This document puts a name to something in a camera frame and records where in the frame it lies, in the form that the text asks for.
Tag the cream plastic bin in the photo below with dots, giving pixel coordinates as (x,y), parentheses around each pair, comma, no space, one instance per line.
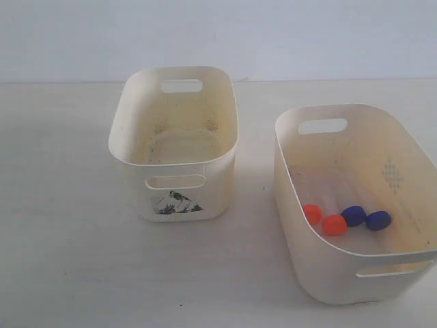
(174,137)
(367,144)

